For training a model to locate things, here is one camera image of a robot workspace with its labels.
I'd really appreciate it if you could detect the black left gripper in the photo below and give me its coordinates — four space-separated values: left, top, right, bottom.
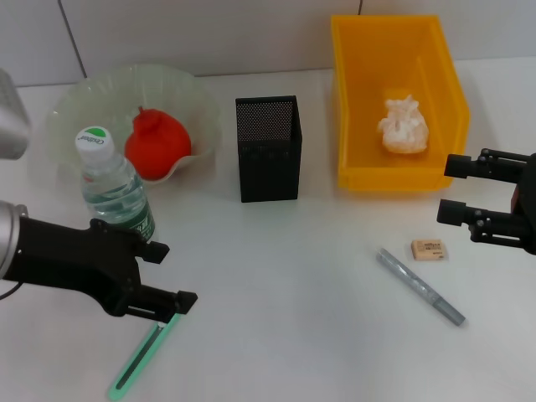
8 216 198 324

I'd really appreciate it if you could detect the pale green glass fruit plate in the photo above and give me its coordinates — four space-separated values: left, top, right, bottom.
45 63 222 185

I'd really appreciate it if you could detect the green utility knife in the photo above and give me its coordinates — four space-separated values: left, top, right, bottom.
106 312 185 402

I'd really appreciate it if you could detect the clear green-label water bottle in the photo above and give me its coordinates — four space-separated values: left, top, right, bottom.
75 124 156 245

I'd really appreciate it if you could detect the black mesh pen holder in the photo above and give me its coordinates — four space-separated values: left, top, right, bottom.
234 95 303 204

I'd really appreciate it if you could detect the yellow plastic bin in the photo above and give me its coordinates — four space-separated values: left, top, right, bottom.
330 14 471 193

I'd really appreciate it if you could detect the grey pen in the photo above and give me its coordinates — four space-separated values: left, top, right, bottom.
375 246 466 327

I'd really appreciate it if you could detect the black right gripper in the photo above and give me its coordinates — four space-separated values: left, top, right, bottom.
436 147 536 255

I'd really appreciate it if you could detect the white paper ball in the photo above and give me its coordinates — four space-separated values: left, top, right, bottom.
378 95 431 155

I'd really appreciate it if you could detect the beige eraser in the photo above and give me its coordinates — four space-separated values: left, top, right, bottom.
410 238 446 263

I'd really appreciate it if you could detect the orange fruit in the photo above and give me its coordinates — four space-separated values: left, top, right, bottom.
124 106 193 182

